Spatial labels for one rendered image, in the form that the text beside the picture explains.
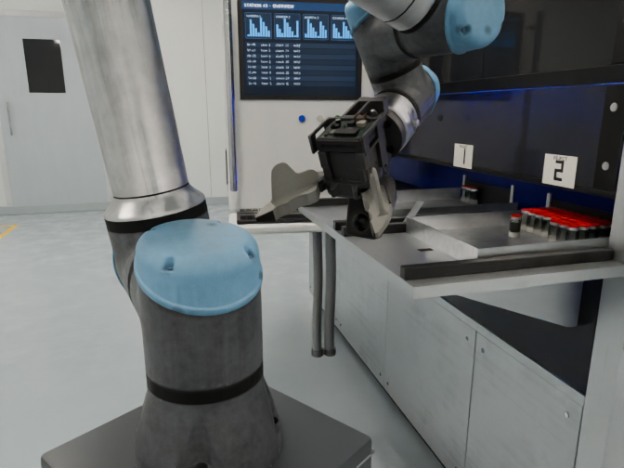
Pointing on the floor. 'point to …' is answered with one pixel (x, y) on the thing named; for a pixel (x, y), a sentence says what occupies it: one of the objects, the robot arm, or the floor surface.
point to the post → (607, 363)
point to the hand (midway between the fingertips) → (311, 234)
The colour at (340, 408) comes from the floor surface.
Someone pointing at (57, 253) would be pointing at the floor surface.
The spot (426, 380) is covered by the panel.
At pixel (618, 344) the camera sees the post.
